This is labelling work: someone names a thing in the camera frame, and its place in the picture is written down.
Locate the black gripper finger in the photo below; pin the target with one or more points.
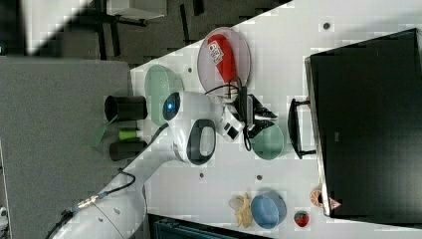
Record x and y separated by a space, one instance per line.
260 111
258 126

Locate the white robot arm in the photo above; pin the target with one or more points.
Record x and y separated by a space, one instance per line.
191 123

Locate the green colander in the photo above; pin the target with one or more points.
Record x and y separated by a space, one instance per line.
160 83

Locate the blue mug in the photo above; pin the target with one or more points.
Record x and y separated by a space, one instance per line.
268 209

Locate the black utensil cup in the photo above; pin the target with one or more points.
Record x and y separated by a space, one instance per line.
125 108

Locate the toy strawberry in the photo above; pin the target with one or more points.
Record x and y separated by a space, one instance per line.
301 218

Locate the red ketchup bottle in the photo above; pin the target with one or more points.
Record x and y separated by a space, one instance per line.
221 53

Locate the toy orange slice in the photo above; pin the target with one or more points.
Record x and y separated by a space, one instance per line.
315 198

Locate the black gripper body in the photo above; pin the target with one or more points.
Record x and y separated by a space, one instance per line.
244 109

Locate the green mug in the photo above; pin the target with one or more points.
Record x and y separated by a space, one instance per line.
269 143

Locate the toaster oven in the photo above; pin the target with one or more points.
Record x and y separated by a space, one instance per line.
366 108

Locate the grey round plate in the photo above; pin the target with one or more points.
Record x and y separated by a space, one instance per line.
208 74

